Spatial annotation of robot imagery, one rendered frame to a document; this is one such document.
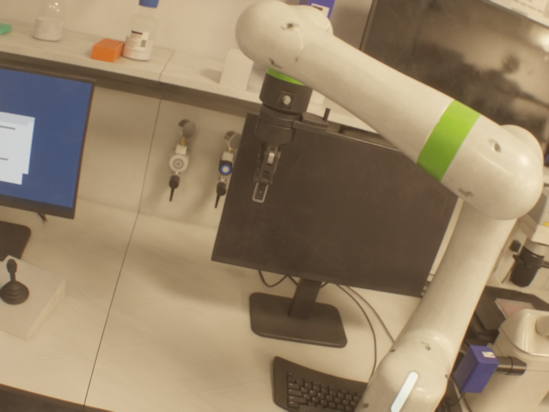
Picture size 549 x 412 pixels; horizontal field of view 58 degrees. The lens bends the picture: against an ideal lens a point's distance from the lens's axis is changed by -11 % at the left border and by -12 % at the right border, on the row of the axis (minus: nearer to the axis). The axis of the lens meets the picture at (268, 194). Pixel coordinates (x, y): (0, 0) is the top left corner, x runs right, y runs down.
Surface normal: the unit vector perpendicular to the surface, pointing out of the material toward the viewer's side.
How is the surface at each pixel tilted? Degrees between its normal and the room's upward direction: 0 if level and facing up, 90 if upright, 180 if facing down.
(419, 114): 65
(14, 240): 0
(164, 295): 0
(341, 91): 107
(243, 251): 86
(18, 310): 10
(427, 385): 20
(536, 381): 91
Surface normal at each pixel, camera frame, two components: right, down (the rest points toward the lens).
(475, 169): -0.49, 0.20
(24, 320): 0.23, -0.82
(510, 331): -0.94, -0.27
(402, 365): 0.03, -0.91
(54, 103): 0.17, 0.36
